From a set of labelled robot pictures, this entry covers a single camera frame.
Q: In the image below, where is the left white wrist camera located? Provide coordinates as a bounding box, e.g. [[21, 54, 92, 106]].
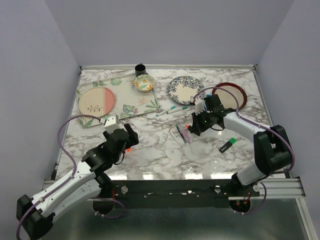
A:
[[103, 114, 120, 135]]

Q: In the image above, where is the pink cream round plate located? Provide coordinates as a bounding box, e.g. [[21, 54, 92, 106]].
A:
[[78, 86, 116, 117]]

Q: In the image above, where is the black mounting base bar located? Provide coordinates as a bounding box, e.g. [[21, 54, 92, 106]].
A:
[[82, 178, 261, 210]]

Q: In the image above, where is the teal capped white marker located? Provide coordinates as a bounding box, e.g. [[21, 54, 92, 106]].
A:
[[156, 105, 176, 117]]

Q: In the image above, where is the dark green pen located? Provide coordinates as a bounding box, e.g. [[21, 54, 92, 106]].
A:
[[175, 124, 187, 144]]

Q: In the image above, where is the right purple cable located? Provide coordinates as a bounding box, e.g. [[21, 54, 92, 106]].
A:
[[189, 86, 296, 176]]

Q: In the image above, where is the green capped white marker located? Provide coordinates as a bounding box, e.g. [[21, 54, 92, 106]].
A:
[[167, 106, 189, 114]]

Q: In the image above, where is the aluminium frame rail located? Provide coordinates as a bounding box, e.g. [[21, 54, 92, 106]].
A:
[[258, 177, 306, 199]]

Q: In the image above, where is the purple translucent highlighter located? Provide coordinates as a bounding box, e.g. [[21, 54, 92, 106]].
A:
[[180, 128, 190, 143]]

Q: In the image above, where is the green black highlighter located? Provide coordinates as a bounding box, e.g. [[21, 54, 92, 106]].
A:
[[219, 138, 237, 153]]

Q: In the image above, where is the black cup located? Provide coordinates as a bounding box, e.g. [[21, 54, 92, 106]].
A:
[[134, 63, 147, 77]]

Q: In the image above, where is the floral yellow bowl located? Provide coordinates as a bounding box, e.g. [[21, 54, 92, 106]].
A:
[[133, 74, 156, 93]]

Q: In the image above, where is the red rimmed brown plate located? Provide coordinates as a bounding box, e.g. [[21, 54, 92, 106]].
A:
[[212, 82, 248, 110]]

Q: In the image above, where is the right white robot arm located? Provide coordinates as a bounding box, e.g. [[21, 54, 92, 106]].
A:
[[188, 94, 295, 196]]

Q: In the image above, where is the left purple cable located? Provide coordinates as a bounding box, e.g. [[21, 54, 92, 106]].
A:
[[16, 114, 106, 240]]

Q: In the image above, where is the blue floral plate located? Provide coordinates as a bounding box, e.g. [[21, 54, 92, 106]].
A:
[[167, 75, 205, 105]]

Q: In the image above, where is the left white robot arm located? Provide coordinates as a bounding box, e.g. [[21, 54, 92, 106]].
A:
[[16, 122, 139, 240]]

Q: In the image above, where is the floral rectangular tray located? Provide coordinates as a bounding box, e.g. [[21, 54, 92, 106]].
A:
[[76, 73, 158, 128]]

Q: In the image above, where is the purple cable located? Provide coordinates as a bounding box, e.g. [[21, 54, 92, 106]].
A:
[[16, 114, 106, 240], [189, 86, 296, 176]]

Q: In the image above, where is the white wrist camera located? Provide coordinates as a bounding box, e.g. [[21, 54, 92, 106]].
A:
[[194, 99, 206, 116], [103, 114, 120, 135]]

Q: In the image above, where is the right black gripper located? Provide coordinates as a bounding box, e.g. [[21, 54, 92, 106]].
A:
[[191, 109, 214, 133]]

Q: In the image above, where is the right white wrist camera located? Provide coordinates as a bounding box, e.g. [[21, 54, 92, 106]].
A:
[[194, 99, 206, 116]]

